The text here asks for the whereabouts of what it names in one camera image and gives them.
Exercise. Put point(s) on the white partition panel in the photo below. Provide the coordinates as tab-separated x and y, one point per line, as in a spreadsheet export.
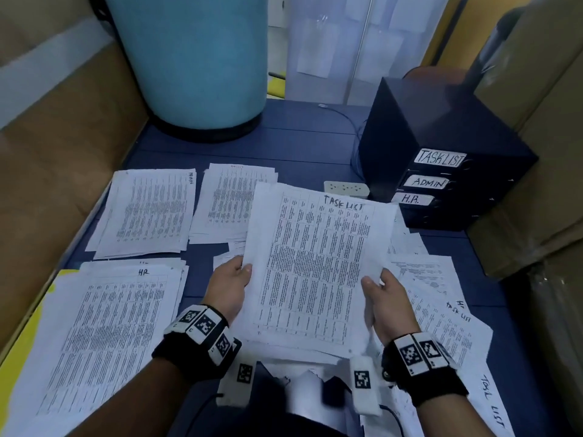
364	41

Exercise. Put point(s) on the person's left hand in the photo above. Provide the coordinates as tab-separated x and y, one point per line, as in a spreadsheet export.
226	288

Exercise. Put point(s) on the neat stack of printed papers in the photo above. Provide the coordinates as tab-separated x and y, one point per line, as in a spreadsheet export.
228	200
100	341
146	214

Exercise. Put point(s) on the white power strip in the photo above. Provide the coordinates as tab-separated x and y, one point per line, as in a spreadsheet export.
346	189

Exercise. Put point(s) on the black marker wristband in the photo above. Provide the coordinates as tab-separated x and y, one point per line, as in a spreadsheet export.
191	346
424	373

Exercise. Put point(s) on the pile of printed papers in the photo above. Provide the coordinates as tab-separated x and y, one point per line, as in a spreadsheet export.
437	305

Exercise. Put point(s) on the printed paper sheet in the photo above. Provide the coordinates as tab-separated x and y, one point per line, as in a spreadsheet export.
310	268

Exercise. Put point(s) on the yellow plastic item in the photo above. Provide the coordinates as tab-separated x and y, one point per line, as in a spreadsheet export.
276	86

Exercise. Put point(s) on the person's dark trousers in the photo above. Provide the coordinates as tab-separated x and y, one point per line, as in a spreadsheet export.
301	405

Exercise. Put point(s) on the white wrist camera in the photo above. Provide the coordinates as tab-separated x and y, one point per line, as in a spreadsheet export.
239	377
364	387

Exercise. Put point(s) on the brown cardboard box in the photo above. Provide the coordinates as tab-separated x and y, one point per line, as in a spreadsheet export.
546	132

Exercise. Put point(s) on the person's right forearm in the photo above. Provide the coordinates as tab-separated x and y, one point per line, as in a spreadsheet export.
455	418

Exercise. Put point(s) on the teal cylindrical barrel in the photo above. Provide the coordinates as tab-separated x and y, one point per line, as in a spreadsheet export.
182	50

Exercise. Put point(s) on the person's left forearm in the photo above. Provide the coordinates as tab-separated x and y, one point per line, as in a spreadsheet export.
137	405

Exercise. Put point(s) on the person's right hand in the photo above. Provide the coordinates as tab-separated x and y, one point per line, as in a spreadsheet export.
392	309

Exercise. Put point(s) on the yellow folder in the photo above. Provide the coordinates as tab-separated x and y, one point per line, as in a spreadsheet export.
14	359

